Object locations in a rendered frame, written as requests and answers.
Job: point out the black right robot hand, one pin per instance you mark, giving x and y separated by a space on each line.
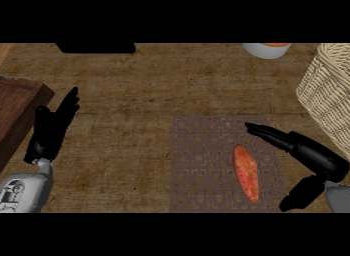
316 156

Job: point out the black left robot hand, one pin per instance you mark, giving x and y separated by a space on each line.
49 133

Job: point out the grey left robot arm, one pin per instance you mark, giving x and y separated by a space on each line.
24 193

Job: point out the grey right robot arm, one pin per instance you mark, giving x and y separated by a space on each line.
346 197

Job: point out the orange sweet potato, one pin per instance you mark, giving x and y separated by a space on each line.
247 172

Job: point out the pale wicker basket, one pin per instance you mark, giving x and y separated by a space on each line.
337 100

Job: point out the brown patterned placemat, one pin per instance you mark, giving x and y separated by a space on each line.
207 166

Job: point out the black appliance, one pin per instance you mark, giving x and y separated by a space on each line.
96 48

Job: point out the white bowl with orange content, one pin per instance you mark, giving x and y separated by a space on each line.
267 50

